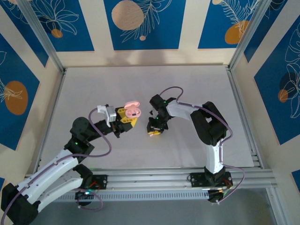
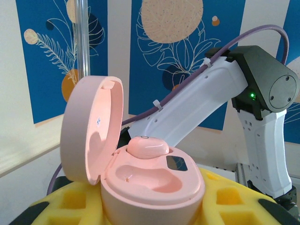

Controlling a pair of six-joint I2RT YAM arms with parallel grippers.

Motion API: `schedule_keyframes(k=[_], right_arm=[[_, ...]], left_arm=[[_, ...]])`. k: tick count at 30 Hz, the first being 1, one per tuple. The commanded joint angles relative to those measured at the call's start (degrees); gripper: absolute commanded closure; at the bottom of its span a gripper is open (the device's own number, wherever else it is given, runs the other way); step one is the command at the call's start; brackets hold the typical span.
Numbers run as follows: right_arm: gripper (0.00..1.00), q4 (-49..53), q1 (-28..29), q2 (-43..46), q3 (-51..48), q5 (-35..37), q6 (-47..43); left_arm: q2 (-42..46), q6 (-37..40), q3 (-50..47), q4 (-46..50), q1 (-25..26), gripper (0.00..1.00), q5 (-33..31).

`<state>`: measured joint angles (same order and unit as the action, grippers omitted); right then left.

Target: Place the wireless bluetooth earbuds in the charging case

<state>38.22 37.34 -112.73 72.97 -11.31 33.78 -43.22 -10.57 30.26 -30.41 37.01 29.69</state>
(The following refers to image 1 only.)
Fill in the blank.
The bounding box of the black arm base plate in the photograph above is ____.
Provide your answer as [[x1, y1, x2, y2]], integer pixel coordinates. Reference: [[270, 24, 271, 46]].
[[90, 174, 108, 190], [188, 172, 233, 188]]

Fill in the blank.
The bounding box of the grey slotted cable duct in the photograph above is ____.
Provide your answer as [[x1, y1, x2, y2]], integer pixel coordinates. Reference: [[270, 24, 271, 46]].
[[53, 189, 210, 202]]

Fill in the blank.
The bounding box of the thin aluminium side rail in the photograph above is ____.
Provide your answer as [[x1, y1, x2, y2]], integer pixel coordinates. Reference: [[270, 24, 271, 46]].
[[32, 69, 68, 174]]

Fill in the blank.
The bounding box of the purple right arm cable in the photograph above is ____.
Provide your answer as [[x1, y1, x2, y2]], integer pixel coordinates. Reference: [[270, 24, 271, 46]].
[[159, 87, 246, 206]]

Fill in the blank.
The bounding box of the aluminium frame post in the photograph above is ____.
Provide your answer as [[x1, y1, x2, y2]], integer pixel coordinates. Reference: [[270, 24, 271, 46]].
[[227, 0, 271, 71], [16, 0, 66, 73]]

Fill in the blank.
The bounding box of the black controller box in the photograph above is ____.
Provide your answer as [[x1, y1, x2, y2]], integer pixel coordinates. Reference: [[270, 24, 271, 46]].
[[75, 190, 94, 207], [207, 189, 225, 203]]

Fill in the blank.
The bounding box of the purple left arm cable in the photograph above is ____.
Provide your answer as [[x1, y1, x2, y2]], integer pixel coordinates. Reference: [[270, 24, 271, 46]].
[[0, 109, 112, 225]]

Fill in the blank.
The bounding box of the pink earbud charging case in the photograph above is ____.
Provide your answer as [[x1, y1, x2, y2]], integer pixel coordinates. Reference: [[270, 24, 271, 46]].
[[124, 100, 143, 118]]

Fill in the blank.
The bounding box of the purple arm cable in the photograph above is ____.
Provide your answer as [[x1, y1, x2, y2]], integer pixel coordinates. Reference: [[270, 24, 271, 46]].
[[0, 109, 112, 225], [159, 87, 246, 206]]

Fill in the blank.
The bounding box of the wide aluminium side rail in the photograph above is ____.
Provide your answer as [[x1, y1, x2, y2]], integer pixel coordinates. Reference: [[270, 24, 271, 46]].
[[225, 67, 263, 169]]

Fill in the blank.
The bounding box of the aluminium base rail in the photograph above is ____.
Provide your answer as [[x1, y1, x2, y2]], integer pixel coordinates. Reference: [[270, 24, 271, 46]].
[[24, 167, 275, 188]]

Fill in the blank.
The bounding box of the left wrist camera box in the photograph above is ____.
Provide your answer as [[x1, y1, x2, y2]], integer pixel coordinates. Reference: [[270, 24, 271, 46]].
[[97, 105, 117, 128]]

